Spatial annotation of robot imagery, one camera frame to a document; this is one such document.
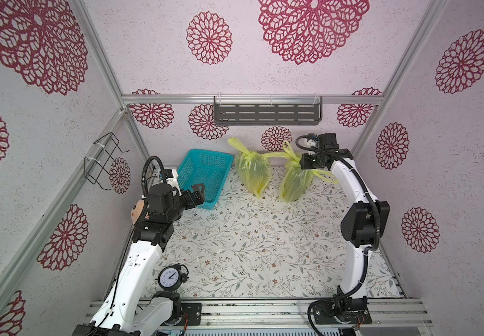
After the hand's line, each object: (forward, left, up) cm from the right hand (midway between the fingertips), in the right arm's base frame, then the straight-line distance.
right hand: (301, 157), depth 94 cm
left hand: (-24, +43, +6) cm, 50 cm away
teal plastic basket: (+12, +46, -19) cm, 51 cm away
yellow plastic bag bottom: (-9, +3, -6) cm, 11 cm away
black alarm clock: (-48, +53, -18) cm, 74 cm away
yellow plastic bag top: (-4, +22, -3) cm, 22 cm away
